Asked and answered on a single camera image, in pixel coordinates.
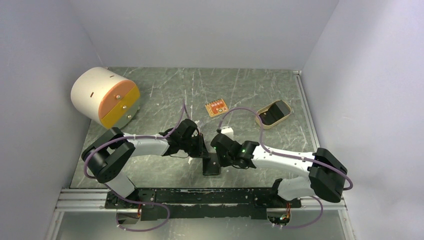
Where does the beige oval tray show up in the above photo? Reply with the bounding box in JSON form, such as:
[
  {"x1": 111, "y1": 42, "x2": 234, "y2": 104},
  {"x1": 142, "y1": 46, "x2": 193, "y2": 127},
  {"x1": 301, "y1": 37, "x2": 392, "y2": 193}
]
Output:
[{"x1": 255, "y1": 99, "x2": 293, "y2": 130}]

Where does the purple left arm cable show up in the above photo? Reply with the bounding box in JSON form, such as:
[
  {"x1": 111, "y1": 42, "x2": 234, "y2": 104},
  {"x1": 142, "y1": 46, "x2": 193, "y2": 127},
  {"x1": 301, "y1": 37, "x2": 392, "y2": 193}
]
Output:
[{"x1": 82, "y1": 100, "x2": 201, "y2": 233}]

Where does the round cabinet with coloured drawers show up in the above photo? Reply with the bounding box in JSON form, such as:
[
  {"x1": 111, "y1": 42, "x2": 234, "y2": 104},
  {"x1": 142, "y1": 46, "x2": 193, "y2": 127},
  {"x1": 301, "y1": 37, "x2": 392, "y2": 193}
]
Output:
[{"x1": 70, "y1": 67, "x2": 141, "y2": 129}]

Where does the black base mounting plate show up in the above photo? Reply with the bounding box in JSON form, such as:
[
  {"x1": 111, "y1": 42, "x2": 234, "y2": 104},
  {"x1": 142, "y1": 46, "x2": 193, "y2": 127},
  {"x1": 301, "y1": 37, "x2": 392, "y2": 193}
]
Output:
[{"x1": 104, "y1": 187, "x2": 302, "y2": 221}]

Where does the black leather card holder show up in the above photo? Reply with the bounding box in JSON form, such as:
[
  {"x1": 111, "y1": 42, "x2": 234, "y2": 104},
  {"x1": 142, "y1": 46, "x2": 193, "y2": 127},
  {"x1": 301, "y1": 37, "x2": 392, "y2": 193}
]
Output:
[{"x1": 202, "y1": 153, "x2": 221, "y2": 176}]

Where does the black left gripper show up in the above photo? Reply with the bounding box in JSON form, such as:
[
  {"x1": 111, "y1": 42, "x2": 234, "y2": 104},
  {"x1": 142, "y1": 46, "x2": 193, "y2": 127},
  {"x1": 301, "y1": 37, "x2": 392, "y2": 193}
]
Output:
[{"x1": 181, "y1": 133, "x2": 211, "y2": 159}]

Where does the aluminium frame rail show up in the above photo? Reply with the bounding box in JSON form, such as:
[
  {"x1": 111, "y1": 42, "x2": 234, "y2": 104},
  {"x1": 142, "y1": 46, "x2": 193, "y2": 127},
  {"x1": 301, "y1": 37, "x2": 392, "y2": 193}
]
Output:
[{"x1": 48, "y1": 67, "x2": 353, "y2": 240}]

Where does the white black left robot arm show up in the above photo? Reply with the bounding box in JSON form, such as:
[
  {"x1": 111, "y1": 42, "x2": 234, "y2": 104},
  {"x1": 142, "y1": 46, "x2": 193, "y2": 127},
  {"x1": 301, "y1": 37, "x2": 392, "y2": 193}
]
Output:
[{"x1": 81, "y1": 118, "x2": 211, "y2": 208}]

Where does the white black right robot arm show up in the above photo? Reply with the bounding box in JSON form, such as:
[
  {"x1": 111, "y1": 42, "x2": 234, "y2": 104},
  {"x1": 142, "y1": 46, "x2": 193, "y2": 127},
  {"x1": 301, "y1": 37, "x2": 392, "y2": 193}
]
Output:
[{"x1": 210, "y1": 133, "x2": 348, "y2": 207}]

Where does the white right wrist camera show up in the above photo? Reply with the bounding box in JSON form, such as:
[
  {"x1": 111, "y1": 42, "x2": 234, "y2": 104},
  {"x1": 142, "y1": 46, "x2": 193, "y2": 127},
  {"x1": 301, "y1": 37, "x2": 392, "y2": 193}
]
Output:
[{"x1": 217, "y1": 126, "x2": 234, "y2": 140}]

